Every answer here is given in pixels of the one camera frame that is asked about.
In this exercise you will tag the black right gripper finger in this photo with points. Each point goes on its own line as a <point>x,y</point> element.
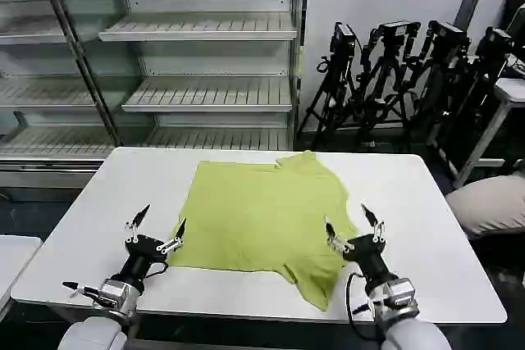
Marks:
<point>334,239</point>
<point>373,221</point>

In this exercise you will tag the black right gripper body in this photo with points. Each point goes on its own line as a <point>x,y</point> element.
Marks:
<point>367,257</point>

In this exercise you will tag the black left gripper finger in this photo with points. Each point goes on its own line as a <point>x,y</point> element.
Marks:
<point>138,219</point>
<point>177,236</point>

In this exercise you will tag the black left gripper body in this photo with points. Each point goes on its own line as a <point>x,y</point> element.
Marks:
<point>143,253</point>

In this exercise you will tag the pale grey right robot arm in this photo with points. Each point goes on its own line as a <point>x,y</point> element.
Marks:
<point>404,317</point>

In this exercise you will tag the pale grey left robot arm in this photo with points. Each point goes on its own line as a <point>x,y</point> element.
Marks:
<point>102,317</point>

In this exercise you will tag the yellow-green t-shirt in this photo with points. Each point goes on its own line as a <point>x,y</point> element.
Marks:
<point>262,227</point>

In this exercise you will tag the person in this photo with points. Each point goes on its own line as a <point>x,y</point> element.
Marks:
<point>490,204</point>

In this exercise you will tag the small white side table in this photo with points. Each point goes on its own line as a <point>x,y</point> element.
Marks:
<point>14,260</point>

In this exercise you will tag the white empty display shelf unit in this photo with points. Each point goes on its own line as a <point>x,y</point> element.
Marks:
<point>209,59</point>

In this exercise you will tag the black monitor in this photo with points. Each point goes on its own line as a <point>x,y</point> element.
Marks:
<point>516,10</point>

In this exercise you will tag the black tripod with camera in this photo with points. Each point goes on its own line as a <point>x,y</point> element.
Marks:
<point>443,79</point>
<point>484,92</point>
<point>389,75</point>
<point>334,79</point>

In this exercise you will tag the grey metal frame desk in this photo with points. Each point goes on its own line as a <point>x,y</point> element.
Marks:
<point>506,96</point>

